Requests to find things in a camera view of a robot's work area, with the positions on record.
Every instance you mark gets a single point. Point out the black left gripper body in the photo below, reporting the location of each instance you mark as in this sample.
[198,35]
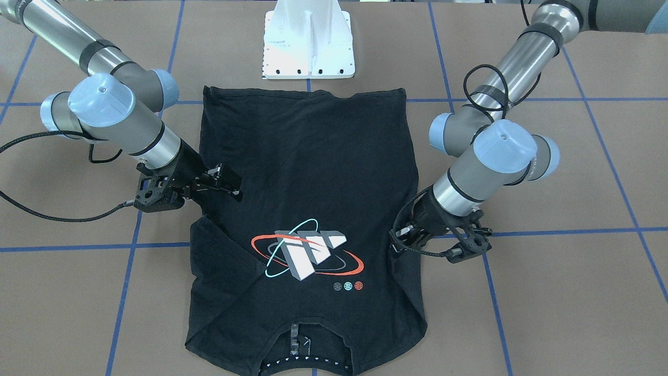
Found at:
[431,215]

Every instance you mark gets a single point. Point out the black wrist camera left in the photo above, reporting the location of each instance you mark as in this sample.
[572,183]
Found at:
[472,237]

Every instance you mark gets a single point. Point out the black printed t-shirt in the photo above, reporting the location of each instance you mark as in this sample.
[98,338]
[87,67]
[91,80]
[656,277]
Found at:
[301,272]

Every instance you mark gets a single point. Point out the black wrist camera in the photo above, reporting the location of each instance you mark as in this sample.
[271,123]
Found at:
[472,237]
[155,191]

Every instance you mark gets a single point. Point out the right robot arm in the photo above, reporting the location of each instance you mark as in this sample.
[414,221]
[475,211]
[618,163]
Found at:
[118,102]

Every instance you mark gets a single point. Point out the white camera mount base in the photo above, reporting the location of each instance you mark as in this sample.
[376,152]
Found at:
[308,40]

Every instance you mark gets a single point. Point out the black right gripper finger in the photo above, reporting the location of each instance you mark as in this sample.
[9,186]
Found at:
[221,178]

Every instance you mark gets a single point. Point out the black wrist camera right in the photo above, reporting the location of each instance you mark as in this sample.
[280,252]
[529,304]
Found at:
[155,191]

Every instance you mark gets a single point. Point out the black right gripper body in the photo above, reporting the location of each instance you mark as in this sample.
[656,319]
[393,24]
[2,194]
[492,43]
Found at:
[189,163]

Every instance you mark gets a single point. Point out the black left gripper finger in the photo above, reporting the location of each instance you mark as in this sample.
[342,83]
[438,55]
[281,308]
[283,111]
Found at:
[403,240]

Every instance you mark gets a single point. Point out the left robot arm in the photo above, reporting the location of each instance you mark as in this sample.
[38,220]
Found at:
[492,151]

